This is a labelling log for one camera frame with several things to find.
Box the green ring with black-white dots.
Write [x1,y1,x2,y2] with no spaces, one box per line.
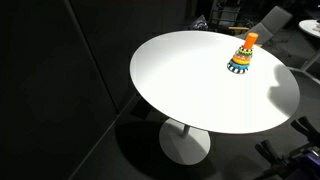
[237,45,254,57]

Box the orange stacking toy post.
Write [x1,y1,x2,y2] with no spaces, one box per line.
[243,32,259,51]

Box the black bag with grey print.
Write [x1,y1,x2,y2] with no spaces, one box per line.
[189,14,210,32]

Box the wooden armrest board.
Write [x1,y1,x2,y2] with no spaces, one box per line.
[228,26,250,32]

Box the grey metal side table leg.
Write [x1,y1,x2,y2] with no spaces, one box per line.
[288,49,320,84]

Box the purple machine part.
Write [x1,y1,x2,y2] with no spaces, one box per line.
[298,148,320,178]

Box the white round table pedestal base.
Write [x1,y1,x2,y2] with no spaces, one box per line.
[158,118,212,166]

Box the blue stacking ring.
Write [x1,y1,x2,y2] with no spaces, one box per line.
[228,59,250,71]

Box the orange yellow stacking ring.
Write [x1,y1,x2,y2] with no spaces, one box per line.
[232,53,252,66]

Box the black metal chair frame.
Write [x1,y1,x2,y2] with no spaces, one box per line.
[209,0,249,33]

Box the black padded clamp handle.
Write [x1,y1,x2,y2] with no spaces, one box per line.
[290,115,320,148]
[254,139,285,165]

